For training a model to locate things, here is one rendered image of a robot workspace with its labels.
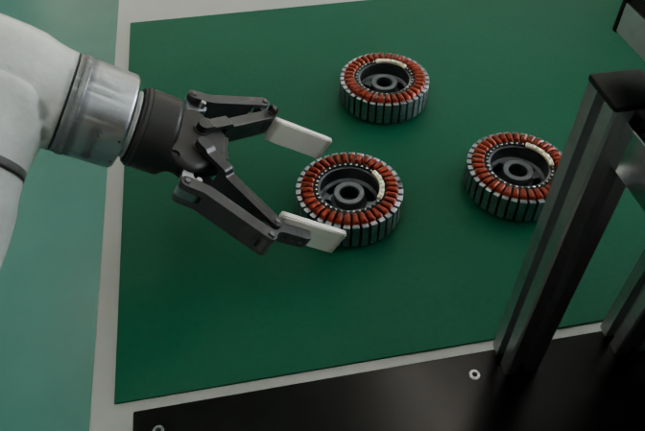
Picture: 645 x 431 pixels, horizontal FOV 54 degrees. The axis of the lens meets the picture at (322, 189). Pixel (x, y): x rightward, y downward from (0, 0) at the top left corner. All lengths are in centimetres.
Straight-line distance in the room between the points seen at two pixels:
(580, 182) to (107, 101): 37
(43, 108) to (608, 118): 41
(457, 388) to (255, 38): 59
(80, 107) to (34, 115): 4
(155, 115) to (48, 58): 10
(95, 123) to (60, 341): 106
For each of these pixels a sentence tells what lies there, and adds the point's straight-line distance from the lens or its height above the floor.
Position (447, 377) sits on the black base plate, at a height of 77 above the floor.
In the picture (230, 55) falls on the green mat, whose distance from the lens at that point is 92.
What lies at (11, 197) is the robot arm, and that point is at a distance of 56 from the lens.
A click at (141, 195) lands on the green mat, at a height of 75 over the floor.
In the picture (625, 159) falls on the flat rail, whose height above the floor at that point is 102.
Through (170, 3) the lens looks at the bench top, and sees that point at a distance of 107.
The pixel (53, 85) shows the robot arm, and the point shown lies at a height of 95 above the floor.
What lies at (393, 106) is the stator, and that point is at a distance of 78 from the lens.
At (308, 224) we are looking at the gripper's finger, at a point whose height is 81.
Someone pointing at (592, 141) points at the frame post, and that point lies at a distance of 39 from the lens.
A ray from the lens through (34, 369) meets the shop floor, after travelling 156.
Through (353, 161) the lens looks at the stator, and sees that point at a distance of 69.
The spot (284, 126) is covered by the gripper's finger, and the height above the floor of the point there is 82.
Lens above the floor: 126
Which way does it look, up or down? 46 degrees down
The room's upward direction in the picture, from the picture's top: straight up
